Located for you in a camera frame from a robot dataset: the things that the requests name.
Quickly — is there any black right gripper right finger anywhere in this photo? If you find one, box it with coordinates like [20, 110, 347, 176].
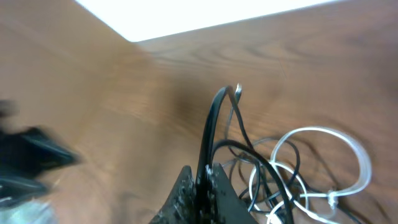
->
[207, 164, 257, 224]

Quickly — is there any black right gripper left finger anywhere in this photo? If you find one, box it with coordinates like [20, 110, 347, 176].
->
[149, 166, 198, 224]

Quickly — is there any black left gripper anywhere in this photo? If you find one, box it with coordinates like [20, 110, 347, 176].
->
[1, 100, 80, 208]

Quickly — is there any black cable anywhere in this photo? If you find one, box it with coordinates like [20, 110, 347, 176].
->
[195, 85, 364, 224]

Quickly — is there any white cable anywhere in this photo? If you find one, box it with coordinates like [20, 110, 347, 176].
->
[248, 126, 373, 224]

